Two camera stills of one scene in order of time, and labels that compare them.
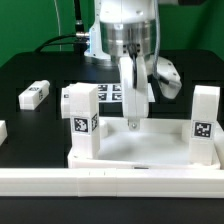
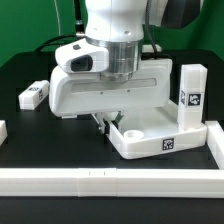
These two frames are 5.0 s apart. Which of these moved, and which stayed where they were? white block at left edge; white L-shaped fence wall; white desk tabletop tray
Moved: white desk tabletop tray
Stayed: white block at left edge; white L-shaped fence wall
